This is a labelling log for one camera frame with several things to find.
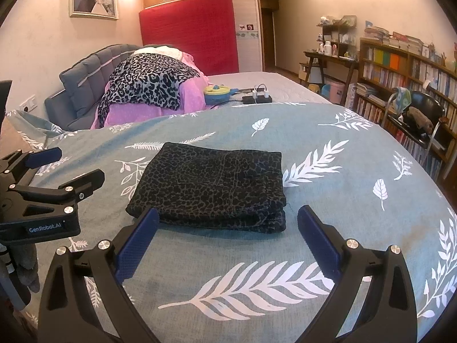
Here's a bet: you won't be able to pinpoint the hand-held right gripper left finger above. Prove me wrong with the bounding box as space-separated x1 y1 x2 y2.
37 207 161 343

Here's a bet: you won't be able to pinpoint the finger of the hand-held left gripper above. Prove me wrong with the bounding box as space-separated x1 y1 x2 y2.
0 147 63 186
9 169 105 216

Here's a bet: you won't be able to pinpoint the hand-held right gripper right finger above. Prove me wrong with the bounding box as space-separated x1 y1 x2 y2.
296 205 418 343

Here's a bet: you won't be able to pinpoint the dark leopard print pants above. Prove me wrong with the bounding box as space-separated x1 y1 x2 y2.
126 142 287 234

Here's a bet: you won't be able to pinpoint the person's left hand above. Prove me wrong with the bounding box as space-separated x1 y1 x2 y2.
16 241 41 293

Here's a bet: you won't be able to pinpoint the beige pillow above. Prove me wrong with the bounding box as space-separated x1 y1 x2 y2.
0 116 34 158

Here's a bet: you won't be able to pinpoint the blue leaf print blanket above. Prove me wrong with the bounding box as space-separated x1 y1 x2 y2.
0 102 457 343

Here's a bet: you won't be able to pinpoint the grey upholstered headboard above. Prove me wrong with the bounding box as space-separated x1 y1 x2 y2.
45 44 143 131

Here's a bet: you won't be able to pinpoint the grey leopard print cloth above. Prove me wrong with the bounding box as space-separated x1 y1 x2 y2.
97 53 201 128

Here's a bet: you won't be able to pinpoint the pink quilt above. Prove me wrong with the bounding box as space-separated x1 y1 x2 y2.
90 52 209 129

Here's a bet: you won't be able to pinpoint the pink bin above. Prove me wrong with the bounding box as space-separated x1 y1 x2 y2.
323 80 345 105

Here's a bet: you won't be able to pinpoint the white cloth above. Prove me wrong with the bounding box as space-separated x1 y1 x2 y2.
134 45 184 60

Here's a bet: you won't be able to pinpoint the blue yellow round device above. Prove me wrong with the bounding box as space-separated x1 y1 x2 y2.
203 84 238 106

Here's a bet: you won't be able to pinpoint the brown cloth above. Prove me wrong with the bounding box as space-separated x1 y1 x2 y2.
407 106 434 133

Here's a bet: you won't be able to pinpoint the grey bed sheet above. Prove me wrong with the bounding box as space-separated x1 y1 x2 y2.
203 71 334 115

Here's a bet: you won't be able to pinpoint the green patterned towel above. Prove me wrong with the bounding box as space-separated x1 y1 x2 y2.
391 86 411 115

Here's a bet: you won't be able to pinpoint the black metal chair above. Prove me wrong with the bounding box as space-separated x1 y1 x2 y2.
380 87 452 172

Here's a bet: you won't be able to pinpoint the wooden bookshelf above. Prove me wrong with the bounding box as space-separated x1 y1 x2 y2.
344 37 457 183

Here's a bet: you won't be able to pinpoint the red mattress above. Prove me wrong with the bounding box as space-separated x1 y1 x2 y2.
139 0 240 76

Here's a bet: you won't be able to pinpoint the wooden desk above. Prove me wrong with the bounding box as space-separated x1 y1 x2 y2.
303 51 359 106

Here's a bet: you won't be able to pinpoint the small wooden desk shelf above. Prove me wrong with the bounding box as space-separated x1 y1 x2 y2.
316 16 358 58

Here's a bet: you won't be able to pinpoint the dark wooden door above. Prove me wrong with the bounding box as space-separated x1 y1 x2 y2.
259 0 277 72

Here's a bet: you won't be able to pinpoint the stack of books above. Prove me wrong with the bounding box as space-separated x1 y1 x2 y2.
364 25 431 58

